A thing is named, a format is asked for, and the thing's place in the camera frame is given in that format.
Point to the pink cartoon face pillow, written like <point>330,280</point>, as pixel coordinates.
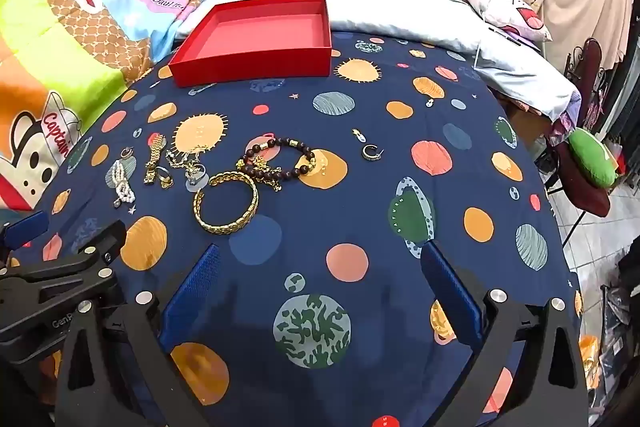
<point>505,9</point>

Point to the dark metal chair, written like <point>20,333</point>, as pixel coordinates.
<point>592,57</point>

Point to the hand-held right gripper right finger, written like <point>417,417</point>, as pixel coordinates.
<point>450,297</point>

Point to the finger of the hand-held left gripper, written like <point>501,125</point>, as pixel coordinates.
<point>85,262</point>
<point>27,227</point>

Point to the black bags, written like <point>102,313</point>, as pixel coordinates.
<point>625,307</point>

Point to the green cushion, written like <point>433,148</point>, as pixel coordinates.
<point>595,157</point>

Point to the gold bangle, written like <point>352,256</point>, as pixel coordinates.
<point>245,179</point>

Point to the dark red cushion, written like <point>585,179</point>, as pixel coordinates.
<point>585,192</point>

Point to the red cardboard box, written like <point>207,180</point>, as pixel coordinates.
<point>250,67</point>

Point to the colourful cartoon monkey blanket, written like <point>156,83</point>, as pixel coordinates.
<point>75,7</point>

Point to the navy planet print blanket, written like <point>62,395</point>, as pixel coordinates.
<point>350,187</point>

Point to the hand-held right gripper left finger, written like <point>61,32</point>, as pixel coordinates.
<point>192,292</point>

